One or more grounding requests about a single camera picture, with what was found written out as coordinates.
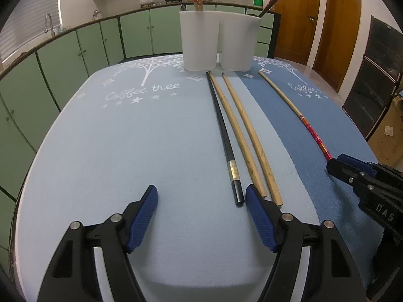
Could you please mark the green lower kitchen cabinets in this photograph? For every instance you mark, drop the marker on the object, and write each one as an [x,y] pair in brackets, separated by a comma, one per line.
[39,83]

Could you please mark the right wooden door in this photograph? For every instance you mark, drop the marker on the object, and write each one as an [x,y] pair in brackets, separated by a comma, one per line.
[337,41]

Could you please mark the black glass cabinet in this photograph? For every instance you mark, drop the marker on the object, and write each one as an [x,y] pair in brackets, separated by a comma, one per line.
[377,79]

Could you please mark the white two-compartment utensil holder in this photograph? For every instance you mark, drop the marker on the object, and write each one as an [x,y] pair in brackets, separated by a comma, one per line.
[213,37]

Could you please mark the cardboard box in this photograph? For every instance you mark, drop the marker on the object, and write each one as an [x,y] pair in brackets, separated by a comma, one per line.
[386,141]

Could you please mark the wooden door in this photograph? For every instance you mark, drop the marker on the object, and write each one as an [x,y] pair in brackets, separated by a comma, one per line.
[337,41]
[297,28]

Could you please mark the chrome kitchen faucet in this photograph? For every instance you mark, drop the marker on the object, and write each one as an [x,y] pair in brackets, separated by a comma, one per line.
[48,25]

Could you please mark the light blue placemat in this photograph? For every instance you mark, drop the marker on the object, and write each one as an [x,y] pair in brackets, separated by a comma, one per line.
[121,132]

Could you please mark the plain bamboo chopstick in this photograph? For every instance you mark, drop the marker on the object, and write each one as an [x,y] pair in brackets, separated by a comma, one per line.
[266,168]
[248,158]

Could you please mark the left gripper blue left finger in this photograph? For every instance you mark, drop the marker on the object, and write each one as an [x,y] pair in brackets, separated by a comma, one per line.
[71,274]

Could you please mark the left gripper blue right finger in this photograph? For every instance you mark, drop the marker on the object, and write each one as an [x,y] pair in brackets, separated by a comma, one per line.
[332,274]

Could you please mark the dark blue placemat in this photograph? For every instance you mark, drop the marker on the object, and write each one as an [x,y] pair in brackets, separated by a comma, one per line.
[298,164]

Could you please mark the white window blind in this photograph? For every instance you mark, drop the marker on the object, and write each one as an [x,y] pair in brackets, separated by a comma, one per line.
[26,22]

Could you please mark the left wooden door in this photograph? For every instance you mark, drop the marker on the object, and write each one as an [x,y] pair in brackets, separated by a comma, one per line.
[297,28]

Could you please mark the silver kettle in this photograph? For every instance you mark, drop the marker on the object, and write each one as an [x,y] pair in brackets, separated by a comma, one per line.
[96,14]

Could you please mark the black chopstick silver band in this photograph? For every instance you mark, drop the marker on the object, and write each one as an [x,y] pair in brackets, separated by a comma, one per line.
[230,159]

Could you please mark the white cooking pot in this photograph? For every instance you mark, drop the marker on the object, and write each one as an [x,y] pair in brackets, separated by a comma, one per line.
[146,3]

